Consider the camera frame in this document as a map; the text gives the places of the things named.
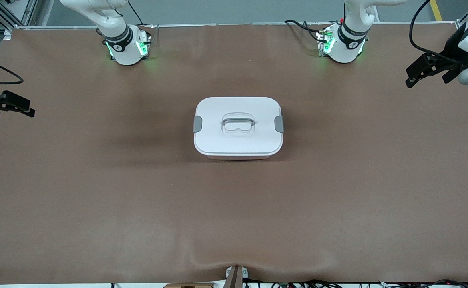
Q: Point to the white lid with grey latches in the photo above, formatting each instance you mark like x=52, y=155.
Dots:
x=237, y=136

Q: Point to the metal table edge clamp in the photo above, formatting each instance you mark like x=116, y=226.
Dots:
x=235, y=276

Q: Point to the brown table mat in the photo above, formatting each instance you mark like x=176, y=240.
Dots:
x=234, y=220

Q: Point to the pink translucent plastic box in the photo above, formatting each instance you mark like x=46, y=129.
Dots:
x=237, y=157

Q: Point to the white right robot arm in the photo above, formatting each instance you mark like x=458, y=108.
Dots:
x=124, y=50

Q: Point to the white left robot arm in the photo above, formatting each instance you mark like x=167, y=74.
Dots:
x=345, y=44

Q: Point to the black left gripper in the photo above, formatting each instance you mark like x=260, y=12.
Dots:
x=452, y=50

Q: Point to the aluminium frame profile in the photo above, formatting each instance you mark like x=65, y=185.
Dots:
x=2, y=14
x=463, y=18

